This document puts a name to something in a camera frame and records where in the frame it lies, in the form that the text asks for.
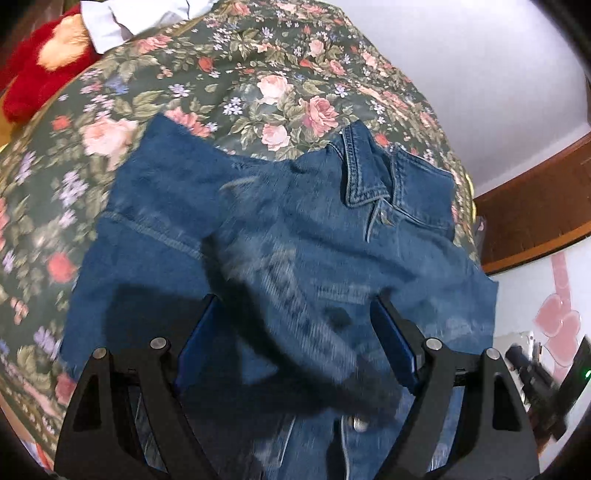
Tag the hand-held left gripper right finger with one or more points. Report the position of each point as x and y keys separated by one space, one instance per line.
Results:
x=392 y=344

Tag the floral blanket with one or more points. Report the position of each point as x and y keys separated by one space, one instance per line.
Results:
x=277 y=55

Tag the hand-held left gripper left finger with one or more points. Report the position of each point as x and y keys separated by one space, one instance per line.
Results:
x=203 y=344

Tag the white cloth with pink hearts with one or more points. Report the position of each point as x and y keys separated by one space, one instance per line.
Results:
x=554 y=314

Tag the light blue shirt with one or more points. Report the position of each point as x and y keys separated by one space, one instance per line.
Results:
x=115 y=18

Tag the yellow bed sheet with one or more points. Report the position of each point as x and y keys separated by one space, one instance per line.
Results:
x=471 y=198

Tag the blue denim jacket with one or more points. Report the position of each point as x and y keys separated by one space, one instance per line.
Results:
x=286 y=230

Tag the red plush toy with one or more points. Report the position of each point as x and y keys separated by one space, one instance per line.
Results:
x=25 y=94

